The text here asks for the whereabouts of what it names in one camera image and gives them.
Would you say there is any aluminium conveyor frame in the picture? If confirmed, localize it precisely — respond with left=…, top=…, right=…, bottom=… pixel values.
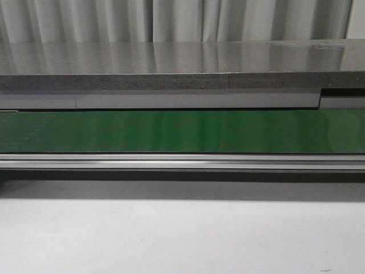
left=1, top=153, right=364, bottom=172

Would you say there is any grey stone counter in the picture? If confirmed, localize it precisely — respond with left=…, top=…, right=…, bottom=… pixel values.
left=1, top=39, right=364, bottom=110

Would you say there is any green conveyor belt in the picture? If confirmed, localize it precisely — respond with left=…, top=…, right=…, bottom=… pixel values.
left=1, top=110, right=364, bottom=154

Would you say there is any white pleated curtain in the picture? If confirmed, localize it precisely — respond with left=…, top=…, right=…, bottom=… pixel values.
left=1, top=0, right=364, bottom=43

